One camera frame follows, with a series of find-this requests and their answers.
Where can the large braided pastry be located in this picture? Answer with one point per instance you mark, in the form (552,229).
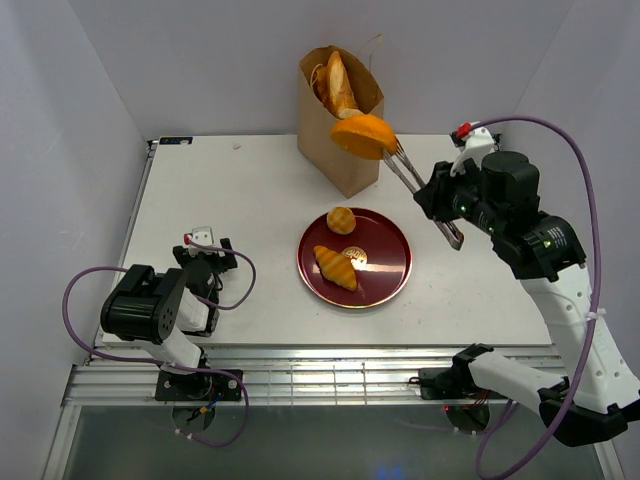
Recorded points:
(319,84)

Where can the long baguette bread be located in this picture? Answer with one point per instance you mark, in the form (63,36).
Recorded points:
(341,95)

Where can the dark red round plate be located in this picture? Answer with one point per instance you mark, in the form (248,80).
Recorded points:
(378,249)

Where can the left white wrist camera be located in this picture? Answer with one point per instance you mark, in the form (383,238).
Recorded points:
(199,237)

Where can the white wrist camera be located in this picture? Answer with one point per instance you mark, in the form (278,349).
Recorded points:
(474,142)
(199,237)

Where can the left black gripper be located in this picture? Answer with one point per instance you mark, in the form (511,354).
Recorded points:
(224,262)

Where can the brown paper bag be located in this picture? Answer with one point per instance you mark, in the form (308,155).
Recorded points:
(348,173)

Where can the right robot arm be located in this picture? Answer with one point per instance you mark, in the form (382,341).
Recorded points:
(550,263)

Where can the pale crescent bread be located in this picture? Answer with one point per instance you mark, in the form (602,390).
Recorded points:
(348,113)

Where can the aluminium rail frame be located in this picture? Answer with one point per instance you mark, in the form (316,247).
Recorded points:
(276,376)

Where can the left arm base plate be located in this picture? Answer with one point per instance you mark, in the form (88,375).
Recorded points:
(198,386)

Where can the left blue corner sticker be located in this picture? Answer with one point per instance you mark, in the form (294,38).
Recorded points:
(173,140)

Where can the small golden croissant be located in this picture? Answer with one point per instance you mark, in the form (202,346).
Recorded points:
(336,267)

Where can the metal kitchen tongs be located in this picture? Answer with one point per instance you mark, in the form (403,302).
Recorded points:
(400,164)

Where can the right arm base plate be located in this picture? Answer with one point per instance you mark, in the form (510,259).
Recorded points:
(445,384)

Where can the small round bun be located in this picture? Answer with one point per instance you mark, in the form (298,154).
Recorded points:
(341,220)

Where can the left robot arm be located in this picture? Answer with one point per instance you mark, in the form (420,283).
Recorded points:
(162,312)

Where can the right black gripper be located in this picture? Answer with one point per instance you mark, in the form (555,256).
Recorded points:
(433,197)

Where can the oval orange bun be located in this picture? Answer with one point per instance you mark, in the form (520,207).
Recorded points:
(365,136)

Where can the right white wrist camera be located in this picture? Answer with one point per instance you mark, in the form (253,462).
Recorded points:
(474,142)

